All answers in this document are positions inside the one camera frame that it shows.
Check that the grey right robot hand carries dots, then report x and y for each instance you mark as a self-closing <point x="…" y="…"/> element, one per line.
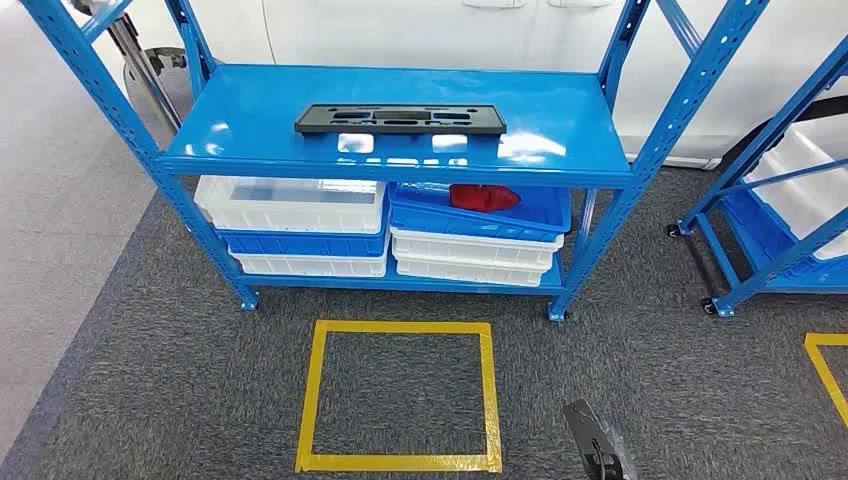
<point x="593" y="440"/>

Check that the black plastic panel part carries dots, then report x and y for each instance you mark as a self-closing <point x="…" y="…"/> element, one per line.
<point x="311" y="123"/>

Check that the blue steel shelf rack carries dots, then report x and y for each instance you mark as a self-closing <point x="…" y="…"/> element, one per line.
<point x="265" y="112"/>
<point x="735" y="291"/>

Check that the red plastic part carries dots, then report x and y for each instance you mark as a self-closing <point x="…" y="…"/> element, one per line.
<point x="484" y="197"/>

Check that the white car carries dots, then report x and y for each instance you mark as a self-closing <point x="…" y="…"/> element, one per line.
<point x="464" y="40"/>

